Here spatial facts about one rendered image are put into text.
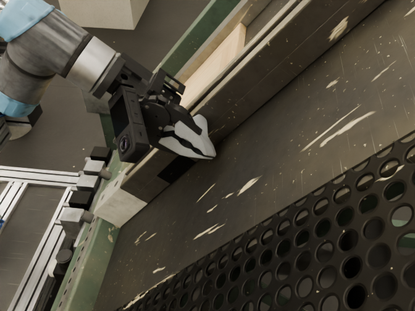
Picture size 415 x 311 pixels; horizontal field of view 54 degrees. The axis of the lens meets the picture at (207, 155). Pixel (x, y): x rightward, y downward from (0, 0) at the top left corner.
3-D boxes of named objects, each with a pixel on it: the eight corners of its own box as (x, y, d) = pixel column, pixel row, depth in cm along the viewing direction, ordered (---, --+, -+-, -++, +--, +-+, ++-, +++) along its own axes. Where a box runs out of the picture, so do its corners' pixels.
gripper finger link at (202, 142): (230, 128, 69) (186, 96, 66) (225, 152, 64) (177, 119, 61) (218, 137, 71) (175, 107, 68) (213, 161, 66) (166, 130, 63)
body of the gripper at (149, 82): (190, 87, 66) (127, 41, 63) (179, 120, 60) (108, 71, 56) (165, 114, 71) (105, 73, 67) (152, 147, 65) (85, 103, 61)
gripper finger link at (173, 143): (218, 137, 71) (175, 107, 68) (213, 161, 66) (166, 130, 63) (207, 147, 73) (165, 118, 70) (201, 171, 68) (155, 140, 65)
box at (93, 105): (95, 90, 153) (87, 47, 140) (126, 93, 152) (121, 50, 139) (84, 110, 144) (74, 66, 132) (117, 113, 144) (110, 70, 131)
